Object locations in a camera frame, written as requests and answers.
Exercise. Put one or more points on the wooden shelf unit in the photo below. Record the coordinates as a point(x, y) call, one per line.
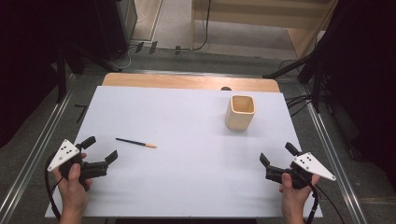
point(261, 15)

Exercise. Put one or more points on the beige square cup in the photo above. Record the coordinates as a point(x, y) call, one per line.
point(239, 119)

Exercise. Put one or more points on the black cabinet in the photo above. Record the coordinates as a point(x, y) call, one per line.
point(115, 28)

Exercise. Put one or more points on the black pencil with orange end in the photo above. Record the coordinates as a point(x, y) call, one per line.
point(135, 142)

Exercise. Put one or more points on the black metal stand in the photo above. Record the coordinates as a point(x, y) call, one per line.
point(317, 90)

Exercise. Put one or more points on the small dark round object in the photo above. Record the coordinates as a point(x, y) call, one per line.
point(226, 88)

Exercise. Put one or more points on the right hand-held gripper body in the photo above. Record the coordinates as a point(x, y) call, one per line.
point(311, 163)

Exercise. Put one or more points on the black plug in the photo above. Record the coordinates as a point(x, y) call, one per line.
point(177, 50)

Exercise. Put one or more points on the metal floor rail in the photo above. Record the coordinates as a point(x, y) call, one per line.
point(37, 146)
point(337, 168)

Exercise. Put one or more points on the person's left hand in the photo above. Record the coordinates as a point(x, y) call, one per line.
point(73, 196)

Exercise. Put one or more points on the wooden table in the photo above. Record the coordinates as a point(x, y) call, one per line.
point(186, 81)

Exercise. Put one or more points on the dark curtain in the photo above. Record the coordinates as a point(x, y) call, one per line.
point(364, 77)
point(28, 46)

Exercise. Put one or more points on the person's right hand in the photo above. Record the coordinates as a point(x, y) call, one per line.
point(294, 200)

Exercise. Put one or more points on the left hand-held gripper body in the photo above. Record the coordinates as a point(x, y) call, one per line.
point(63, 154)

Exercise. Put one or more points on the black stand leg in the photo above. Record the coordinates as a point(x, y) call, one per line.
point(289, 67)
point(102, 63)

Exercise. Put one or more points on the white board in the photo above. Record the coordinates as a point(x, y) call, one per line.
point(186, 174)

